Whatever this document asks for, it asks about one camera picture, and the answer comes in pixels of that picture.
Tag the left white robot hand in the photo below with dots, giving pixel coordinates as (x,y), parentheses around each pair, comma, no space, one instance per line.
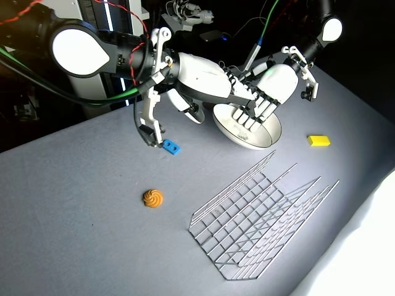
(277,81)

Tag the yellow rectangular block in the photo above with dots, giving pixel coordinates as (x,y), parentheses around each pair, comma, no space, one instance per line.
(319,141)

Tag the small black box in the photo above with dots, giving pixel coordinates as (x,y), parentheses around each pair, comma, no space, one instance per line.
(213,36)

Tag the white robotic device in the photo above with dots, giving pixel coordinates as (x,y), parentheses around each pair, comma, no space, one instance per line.
(197,15)

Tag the blue block with two holes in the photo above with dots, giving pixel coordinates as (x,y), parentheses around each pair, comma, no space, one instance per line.
(172,148)

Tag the orange swirl cookie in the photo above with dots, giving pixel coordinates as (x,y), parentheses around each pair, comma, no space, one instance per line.
(153,198)

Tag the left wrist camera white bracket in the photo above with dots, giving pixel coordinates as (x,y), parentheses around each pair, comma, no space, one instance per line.
(314,89)

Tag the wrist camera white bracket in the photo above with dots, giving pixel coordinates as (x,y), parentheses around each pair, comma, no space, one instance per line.
(149,108)
(314,89)

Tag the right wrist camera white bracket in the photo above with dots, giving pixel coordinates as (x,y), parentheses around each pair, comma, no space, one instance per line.
(149,108)

